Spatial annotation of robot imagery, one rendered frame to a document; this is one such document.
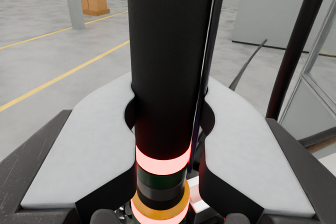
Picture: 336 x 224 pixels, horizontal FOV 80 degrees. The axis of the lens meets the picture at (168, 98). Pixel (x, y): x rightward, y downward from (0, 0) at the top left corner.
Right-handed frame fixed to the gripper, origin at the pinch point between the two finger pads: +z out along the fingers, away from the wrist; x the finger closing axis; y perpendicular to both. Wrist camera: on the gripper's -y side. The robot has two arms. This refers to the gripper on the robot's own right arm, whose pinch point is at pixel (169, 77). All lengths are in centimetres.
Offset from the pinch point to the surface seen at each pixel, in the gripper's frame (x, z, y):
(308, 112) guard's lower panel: 87, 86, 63
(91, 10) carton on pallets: -269, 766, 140
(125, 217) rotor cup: -5.4, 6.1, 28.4
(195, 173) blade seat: 6.7, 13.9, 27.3
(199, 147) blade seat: 6.6, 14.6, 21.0
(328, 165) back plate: 34.3, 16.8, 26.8
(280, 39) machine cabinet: 276, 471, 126
